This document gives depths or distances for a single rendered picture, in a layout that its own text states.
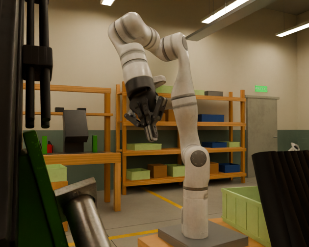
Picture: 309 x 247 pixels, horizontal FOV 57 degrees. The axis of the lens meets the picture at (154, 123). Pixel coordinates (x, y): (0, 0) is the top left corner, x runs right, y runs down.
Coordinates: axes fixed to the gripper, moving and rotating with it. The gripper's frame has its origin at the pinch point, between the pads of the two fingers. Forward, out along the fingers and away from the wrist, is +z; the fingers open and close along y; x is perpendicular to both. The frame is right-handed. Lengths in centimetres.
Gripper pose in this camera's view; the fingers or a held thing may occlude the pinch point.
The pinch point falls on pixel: (151, 133)
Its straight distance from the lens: 70.4
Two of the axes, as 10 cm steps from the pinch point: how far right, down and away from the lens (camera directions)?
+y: 8.0, -3.6, -4.9
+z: 2.3, 9.2, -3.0
